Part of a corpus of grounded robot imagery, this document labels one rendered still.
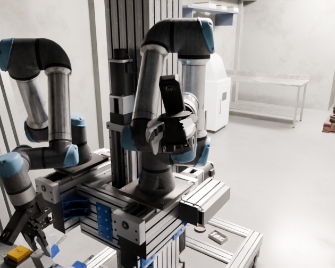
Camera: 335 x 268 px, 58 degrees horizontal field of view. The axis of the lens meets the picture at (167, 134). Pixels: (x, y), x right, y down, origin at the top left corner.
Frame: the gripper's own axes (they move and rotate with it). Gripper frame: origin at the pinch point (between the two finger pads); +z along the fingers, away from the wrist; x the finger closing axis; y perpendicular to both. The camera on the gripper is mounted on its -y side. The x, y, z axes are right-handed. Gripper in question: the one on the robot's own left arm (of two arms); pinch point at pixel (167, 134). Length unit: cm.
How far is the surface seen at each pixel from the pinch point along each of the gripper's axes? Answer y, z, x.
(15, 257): 53, -30, 70
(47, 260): 47, -21, 50
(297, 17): -21, -680, -182
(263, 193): 154, -247, -45
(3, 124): 31, -159, 164
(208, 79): 55, -450, 9
